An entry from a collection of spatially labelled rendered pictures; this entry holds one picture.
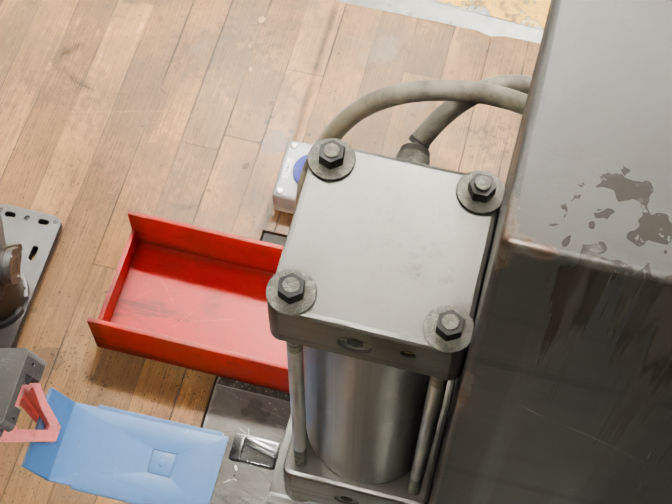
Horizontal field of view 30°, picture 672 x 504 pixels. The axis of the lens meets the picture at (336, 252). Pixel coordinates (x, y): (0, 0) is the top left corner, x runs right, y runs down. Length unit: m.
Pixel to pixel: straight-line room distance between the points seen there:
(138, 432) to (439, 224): 0.56
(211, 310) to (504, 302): 0.79
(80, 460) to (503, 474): 0.54
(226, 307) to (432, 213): 0.66
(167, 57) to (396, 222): 0.84
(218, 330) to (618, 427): 0.73
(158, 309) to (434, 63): 0.40
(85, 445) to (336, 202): 0.56
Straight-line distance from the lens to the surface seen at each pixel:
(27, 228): 1.28
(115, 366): 1.21
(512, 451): 0.58
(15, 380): 0.99
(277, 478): 0.86
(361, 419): 0.66
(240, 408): 1.18
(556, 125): 0.43
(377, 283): 0.55
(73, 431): 1.09
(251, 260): 1.21
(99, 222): 1.28
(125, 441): 1.08
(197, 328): 1.21
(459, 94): 0.58
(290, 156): 1.26
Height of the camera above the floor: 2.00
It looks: 63 degrees down
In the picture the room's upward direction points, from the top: 1 degrees clockwise
